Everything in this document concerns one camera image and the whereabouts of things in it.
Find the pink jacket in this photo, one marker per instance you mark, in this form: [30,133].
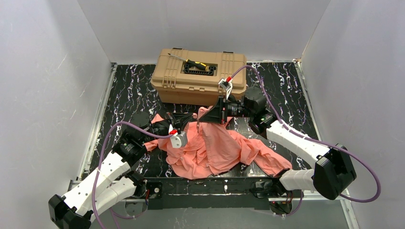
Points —
[212,149]

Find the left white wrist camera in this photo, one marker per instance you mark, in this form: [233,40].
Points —
[178,138]

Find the black yellow screwdriver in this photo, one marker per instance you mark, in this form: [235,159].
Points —
[198,65]

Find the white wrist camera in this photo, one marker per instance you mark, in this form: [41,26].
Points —
[178,138]
[227,85]

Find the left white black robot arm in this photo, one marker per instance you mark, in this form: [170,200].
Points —
[113,179]

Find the black toolbox handle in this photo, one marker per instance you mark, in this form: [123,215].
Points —
[189,69]

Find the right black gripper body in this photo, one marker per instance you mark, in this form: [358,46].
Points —
[222,109]

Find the tan plastic toolbox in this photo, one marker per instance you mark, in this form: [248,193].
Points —
[173,86]

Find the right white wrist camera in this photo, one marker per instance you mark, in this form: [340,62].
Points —
[227,85]

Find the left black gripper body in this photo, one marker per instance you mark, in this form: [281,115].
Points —
[172,120]

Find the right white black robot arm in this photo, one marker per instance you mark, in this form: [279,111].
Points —
[331,170]

